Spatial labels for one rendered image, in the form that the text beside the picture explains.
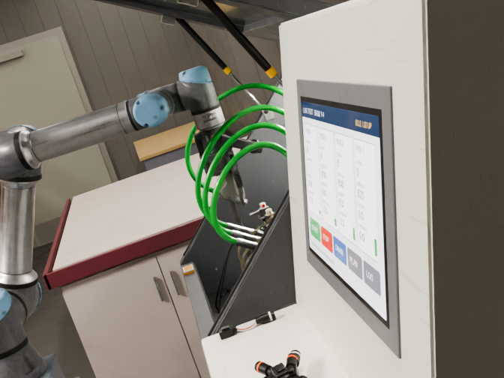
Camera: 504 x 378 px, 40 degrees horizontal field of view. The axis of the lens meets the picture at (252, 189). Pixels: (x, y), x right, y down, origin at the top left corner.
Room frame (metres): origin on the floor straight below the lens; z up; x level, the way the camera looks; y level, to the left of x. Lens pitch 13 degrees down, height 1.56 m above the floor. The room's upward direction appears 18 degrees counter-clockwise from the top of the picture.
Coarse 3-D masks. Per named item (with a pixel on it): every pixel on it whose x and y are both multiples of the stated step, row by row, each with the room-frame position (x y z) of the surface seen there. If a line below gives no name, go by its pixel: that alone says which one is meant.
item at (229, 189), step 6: (228, 174) 1.74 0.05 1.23; (228, 180) 1.74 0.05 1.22; (234, 180) 1.74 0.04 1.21; (228, 186) 1.74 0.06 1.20; (234, 186) 1.74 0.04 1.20; (222, 192) 1.74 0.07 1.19; (228, 192) 1.74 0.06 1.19; (234, 192) 1.74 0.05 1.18; (240, 192) 1.74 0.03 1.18; (240, 198) 1.74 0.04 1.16
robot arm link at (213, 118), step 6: (204, 114) 1.72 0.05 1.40; (210, 114) 1.73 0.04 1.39; (216, 114) 1.73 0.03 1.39; (222, 114) 1.75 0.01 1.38; (198, 120) 1.73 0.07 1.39; (204, 120) 1.72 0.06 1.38; (210, 120) 1.73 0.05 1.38; (216, 120) 1.73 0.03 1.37; (222, 120) 1.74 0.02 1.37; (198, 126) 1.74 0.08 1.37; (204, 126) 1.73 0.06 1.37; (210, 126) 1.72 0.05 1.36; (216, 126) 1.73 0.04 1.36
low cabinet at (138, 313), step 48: (96, 192) 4.65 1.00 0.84; (144, 192) 4.08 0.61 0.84; (192, 192) 3.63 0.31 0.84; (96, 240) 3.25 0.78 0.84; (144, 240) 2.96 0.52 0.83; (48, 288) 2.90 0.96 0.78; (96, 288) 2.95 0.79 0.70; (144, 288) 2.98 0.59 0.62; (96, 336) 2.94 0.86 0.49; (144, 336) 2.97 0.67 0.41; (192, 336) 3.00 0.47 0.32
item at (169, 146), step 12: (168, 132) 7.37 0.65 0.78; (180, 132) 7.02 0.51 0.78; (144, 144) 7.00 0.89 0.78; (156, 144) 6.68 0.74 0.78; (168, 144) 6.39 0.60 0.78; (180, 144) 6.13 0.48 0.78; (192, 144) 6.17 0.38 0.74; (144, 156) 6.10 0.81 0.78; (156, 156) 6.12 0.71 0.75; (168, 156) 6.13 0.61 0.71; (180, 156) 6.15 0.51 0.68
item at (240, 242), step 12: (252, 144) 1.53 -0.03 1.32; (264, 144) 1.52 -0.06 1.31; (276, 144) 1.53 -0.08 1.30; (240, 156) 1.52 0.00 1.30; (228, 168) 1.51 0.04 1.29; (216, 192) 1.51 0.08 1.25; (216, 204) 1.51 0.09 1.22; (216, 216) 1.51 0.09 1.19; (216, 228) 1.51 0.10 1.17; (228, 240) 1.51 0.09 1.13; (240, 240) 1.51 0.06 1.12
